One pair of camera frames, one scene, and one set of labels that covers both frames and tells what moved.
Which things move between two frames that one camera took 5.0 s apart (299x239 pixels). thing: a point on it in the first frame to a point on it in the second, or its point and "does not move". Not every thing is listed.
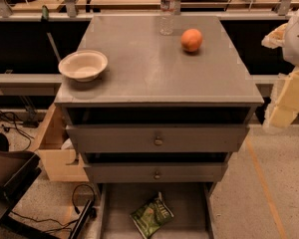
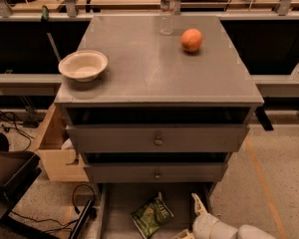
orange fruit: (191, 40) does not move
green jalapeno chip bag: (151, 216) does not move
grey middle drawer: (156, 172) does not move
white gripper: (297, 42) to (204, 225)
